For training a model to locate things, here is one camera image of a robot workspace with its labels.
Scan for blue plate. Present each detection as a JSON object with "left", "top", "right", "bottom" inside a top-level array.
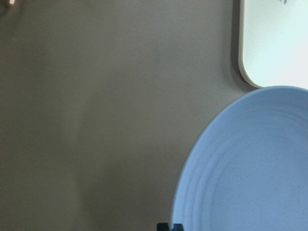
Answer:
[{"left": 170, "top": 87, "right": 308, "bottom": 231}]

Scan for cream plastic tray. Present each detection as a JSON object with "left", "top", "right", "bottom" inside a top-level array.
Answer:
[{"left": 238, "top": 0, "right": 308, "bottom": 89}]

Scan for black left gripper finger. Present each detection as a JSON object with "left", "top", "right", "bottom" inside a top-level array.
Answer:
[{"left": 156, "top": 223, "right": 184, "bottom": 231}]

